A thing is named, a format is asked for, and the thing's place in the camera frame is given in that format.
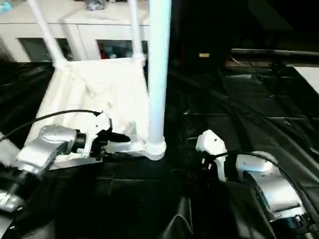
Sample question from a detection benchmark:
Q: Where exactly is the white plastic table top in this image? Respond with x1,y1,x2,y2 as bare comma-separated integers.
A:
25,56,166,170

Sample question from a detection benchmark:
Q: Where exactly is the white flat side panel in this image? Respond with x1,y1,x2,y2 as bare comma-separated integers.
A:
298,67,319,93

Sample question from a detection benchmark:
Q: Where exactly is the white plastic table leg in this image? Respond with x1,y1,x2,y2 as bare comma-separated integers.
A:
146,0,173,155
128,0,147,63
27,0,69,71
0,133,23,170

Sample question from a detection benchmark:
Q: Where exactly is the black work surface mat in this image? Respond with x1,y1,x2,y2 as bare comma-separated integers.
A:
0,55,319,239

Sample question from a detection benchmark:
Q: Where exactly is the white glass-door cabinet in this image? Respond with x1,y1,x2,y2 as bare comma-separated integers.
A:
0,0,150,63

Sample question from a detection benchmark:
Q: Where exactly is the small grey cabinet ornament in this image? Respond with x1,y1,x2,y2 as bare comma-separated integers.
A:
85,0,107,10

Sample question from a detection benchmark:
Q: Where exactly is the dark black cabinet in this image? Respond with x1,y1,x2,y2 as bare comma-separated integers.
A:
169,0,319,65

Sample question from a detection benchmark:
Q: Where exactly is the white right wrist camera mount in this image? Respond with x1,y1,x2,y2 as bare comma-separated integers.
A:
195,129,229,181

